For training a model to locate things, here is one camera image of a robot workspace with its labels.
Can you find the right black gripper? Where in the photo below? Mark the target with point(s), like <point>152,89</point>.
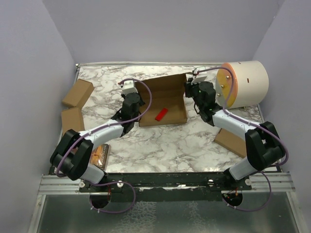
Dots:
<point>188,87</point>

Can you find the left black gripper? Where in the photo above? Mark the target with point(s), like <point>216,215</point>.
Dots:
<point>142,103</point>

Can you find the cardboard box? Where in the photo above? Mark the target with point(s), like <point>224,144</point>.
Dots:
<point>78,94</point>
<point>163,92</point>
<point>231,142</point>
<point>72,118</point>

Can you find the red block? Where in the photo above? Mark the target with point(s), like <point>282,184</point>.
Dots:
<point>161,114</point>

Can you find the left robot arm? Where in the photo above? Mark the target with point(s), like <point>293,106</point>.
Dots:
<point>73,152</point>

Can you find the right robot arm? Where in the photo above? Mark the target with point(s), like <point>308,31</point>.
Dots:
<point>263,146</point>

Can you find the white cylinder container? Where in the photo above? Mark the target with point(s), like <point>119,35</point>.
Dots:
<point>246,83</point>

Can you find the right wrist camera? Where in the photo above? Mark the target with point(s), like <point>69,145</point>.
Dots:
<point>198,76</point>

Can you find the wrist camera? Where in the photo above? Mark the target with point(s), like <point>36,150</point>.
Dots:
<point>198,76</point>
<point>128,87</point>

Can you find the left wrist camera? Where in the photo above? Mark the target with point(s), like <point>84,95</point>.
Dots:
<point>128,87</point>

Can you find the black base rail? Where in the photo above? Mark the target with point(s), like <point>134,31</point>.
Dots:
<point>169,186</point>

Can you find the aluminium frame profile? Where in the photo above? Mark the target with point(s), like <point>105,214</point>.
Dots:
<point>53,185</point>

